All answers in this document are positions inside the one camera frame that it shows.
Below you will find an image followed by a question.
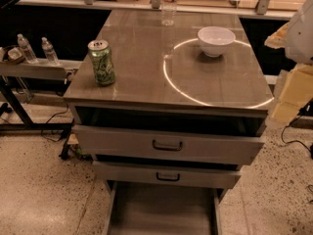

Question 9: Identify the grey back shelf rail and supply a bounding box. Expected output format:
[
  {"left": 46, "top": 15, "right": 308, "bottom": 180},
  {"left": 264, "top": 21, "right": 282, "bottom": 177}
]
[{"left": 19, "top": 0, "right": 304, "bottom": 20}]

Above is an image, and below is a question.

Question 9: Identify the white bowl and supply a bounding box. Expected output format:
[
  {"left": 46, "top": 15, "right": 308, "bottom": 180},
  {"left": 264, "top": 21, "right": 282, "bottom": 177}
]
[{"left": 198, "top": 26, "right": 236, "bottom": 58}]

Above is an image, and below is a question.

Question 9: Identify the black cable right floor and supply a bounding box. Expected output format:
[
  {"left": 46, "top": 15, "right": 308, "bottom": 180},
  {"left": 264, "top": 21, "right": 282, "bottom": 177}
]
[{"left": 281, "top": 105, "right": 313, "bottom": 159}]

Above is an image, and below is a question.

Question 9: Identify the water bottle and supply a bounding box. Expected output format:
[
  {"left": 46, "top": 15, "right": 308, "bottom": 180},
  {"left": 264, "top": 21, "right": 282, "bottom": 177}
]
[
  {"left": 18, "top": 33, "right": 38, "bottom": 64},
  {"left": 41, "top": 37, "right": 60, "bottom": 66}
]

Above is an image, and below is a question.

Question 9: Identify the clear bottle on cabinet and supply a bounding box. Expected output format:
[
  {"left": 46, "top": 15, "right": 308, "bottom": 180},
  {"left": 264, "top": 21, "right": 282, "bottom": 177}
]
[{"left": 161, "top": 0, "right": 177, "bottom": 26}]

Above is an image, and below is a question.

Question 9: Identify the grey drawer cabinet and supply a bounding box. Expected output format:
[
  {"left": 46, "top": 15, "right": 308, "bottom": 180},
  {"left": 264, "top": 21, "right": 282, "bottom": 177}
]
[{"left": 63, "top": 9, "right": 276, "bottom": 201}]

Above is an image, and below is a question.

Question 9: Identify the black cable left floor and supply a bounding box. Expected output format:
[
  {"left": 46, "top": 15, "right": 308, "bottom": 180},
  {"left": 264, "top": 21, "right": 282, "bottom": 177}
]
[{"left": 39, "top": 105, "right": 73, "bottom": 144}]

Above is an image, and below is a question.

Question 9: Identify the grey side table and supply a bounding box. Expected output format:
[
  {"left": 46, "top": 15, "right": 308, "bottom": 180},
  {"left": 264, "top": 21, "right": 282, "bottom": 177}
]
[{"left": 0, "top": 58, "right": 82, "bottom": 132}]

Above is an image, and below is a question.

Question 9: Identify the black cable floor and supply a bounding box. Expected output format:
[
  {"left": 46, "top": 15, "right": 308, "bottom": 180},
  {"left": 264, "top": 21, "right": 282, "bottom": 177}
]
[
  {"left": 39, "top": 105, "right": 73, "bottom": 144},
  {"left": 281, "top": 105, "right": 313, "bottom": 159}
]

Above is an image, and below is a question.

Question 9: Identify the grey middle drawer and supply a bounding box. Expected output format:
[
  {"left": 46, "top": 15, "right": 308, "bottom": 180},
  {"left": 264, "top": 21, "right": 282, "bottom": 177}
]
[{"left": 93, "top": 162, "right": 241, "bottom": 189}]

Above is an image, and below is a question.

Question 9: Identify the green soda can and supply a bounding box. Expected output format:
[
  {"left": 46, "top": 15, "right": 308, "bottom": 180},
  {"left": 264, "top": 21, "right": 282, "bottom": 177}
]
[{"left": 88, "top": 40, "right": 115, "bottom": 86}]

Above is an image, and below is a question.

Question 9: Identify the grey bottom drawer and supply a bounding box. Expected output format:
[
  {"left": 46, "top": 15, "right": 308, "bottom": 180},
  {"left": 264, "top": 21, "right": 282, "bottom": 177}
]
[{"left": 102, "top": 182, "right": 222, "bottom": 235}]

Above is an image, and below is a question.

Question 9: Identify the small bowl on shelf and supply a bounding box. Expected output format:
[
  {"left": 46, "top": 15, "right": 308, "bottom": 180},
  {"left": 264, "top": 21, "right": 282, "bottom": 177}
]
[{"left": 2, "top": 45, "right": 24, "bottom": 65}]

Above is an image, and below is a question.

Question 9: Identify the right water bottle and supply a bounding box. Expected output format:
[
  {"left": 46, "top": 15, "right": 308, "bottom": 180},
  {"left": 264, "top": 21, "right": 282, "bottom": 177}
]
[{"left": 41, "top": 37, "right": 60, "bottom": 66}]

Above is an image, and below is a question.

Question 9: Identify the left water bottle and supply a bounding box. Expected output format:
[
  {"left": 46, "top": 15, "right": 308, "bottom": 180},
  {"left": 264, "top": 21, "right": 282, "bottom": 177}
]
[{"left": 18, "top": 33, "right": 38, "bottom": 64}]

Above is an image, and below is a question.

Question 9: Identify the grey top drawer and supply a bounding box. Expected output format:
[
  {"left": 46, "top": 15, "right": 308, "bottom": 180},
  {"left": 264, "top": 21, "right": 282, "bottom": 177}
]
[{"left": 73, "top": 125, "right": 264, "bottom": 165}]

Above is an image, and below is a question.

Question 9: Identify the grey drawer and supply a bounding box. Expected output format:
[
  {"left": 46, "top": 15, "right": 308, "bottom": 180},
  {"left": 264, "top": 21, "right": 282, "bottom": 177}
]
[
  {"left": 73, "top": 125, "right": 264, "bottom": 165},
  {"left": 93, "top": 162, "right": 241, "bottom": 189},
  {"left": 102, "top": 182, "right": 222, "bottom": 235}
]

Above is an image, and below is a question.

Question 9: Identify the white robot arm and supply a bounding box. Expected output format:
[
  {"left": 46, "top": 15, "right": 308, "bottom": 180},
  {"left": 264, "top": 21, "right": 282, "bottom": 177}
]
[{"left": 264, "top": 0, "right": 313, "bottom": 126}]

